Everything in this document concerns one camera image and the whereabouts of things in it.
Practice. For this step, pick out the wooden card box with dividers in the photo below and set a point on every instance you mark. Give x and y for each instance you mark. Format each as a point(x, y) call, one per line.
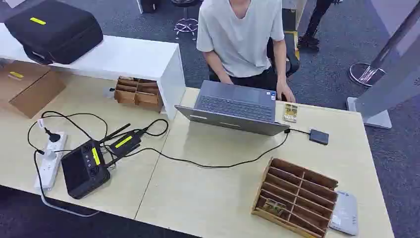
point(297, 196)

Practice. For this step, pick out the grey laptop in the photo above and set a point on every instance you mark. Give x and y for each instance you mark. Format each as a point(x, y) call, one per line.
point(236, 100)

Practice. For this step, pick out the person's left hand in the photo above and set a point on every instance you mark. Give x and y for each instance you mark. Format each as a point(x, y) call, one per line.
point(284, 91)

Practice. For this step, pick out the small cardboard divider box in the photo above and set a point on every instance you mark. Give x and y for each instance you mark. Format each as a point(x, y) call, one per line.
point(126, 96)

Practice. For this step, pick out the black transmitter with antennas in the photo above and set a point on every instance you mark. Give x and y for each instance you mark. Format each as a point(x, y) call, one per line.
point(126, 143)

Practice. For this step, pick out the chrome stool base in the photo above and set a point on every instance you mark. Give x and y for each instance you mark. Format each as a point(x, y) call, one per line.
point(186, 24)

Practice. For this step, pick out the black office chair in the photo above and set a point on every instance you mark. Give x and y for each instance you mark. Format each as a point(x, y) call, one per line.
point(292, 56)

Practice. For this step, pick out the small white round object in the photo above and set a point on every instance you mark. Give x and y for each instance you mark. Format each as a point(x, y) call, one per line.
point(109, 92)

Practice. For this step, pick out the white desk shelf riser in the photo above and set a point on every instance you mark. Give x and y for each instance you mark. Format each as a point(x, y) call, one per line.
point(124, 56)

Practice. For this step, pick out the printed card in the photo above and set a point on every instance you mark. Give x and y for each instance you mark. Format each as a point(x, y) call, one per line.
point(274, 207)

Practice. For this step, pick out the small black external drive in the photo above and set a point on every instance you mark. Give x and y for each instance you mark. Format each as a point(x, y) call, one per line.
point(319, 136)

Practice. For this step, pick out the black storage bin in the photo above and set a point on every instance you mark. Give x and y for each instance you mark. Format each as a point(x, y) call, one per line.
point(149, 5)

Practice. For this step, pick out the black remote controller with screen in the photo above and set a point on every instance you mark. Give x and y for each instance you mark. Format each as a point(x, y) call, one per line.
point(78, 170)

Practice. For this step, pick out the standing person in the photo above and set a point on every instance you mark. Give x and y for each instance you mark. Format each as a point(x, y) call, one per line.
point(316, 16)

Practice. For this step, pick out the black power plug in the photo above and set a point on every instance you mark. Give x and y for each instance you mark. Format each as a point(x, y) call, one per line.
point(54, 137)

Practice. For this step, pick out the chrome pole with round base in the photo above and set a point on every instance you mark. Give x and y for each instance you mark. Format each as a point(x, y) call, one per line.
point(364, 74)

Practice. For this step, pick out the white power plug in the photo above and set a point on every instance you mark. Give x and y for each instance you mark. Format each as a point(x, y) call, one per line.
point(50, 155)

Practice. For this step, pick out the flat grey device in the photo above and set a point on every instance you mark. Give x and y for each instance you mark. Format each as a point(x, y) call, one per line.
point(344, 213)

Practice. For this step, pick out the white power strip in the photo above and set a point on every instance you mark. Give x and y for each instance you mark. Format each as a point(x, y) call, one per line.
point(49, 167)

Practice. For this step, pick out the black carrying case yellow label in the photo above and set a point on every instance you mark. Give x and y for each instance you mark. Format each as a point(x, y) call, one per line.
point(55, 36)

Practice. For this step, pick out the grey panel stand white base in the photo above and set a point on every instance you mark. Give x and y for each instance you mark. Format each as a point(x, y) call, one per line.
point(390, 88)

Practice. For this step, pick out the brown cardboard box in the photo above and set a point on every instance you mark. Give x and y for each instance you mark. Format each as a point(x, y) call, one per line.
point(29, 88)

